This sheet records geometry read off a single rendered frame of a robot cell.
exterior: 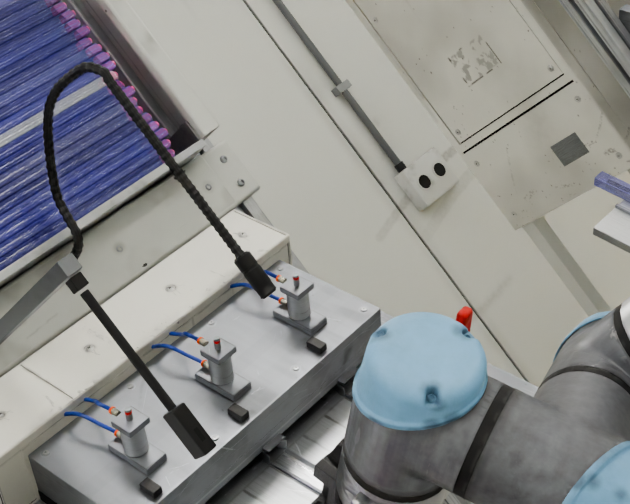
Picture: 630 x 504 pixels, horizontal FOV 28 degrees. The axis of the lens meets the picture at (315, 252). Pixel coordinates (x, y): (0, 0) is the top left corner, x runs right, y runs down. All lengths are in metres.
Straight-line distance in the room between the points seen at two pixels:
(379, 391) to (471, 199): 2.83
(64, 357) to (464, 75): 1.11
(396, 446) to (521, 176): 1.42
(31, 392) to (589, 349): 0.54
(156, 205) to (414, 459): 0.63
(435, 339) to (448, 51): 1.40
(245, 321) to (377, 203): 2.15
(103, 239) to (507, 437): 0.64
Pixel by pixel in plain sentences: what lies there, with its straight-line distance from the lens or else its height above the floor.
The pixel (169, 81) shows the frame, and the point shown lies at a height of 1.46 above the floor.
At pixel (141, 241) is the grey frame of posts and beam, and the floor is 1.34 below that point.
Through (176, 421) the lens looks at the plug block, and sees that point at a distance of 1.01.
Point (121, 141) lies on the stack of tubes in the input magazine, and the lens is 1.31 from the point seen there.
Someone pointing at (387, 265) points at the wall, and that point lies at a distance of 3.31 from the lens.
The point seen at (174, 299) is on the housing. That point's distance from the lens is 1.24.
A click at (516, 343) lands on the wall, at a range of 3.49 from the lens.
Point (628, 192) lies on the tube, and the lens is 1.31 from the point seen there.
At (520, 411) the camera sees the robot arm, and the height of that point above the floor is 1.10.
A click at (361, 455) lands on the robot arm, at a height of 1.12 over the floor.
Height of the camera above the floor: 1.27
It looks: 2 degrees down
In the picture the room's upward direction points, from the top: 37 degrees counter-clockwise
